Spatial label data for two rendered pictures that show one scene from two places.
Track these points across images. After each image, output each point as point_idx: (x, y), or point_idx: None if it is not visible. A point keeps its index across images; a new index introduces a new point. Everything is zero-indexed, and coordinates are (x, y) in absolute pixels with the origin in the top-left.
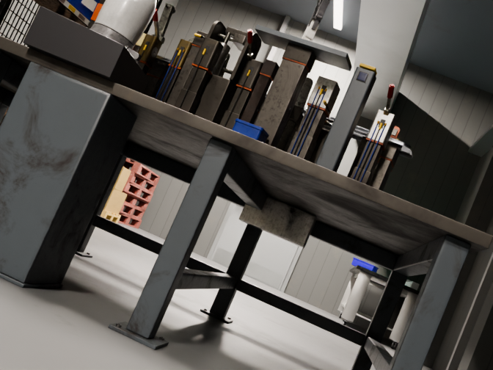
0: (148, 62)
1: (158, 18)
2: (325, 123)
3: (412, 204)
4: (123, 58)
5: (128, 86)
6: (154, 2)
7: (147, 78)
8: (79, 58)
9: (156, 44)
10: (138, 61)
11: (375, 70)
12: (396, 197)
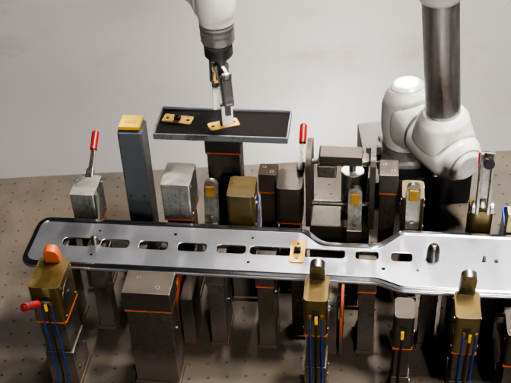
0: (465, 231)
1: (478, 168)
2: (169, 259)
3: (65, 175)
4: (358, 137)
5: None
6: (383, 97)
7: (369, 180)
8: None
9: (468, 207)
10: (367, 153)
11: (121, 118)
12: (79, 174)
